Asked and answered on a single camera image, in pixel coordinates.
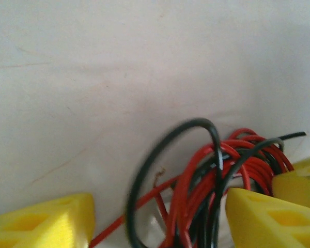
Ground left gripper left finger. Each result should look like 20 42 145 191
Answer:
0 193 95 248

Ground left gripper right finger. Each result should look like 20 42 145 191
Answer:
226 188 310 248

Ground black cable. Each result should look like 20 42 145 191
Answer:
125 117 224 248
196 131 307 248

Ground red cable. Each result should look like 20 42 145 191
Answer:
165 128 295 248
89 175 183 248

